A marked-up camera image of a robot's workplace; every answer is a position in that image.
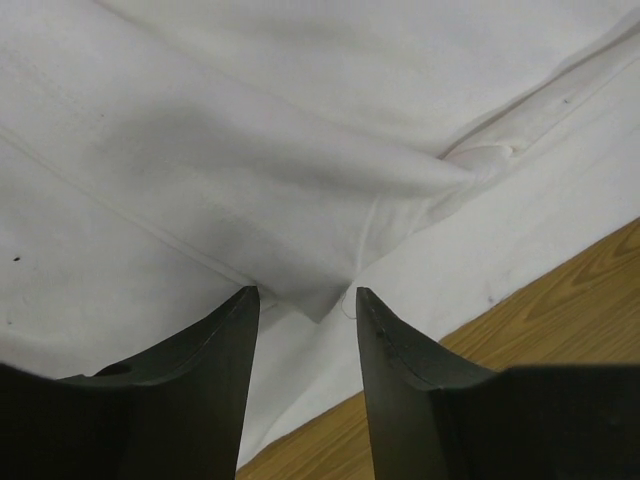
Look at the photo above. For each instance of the white t shirt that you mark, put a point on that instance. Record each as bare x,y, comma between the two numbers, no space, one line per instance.
157,156

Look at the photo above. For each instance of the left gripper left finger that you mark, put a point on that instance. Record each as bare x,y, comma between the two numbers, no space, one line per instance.
173,411

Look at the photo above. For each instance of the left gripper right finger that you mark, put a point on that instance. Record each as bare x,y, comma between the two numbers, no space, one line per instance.
434,415

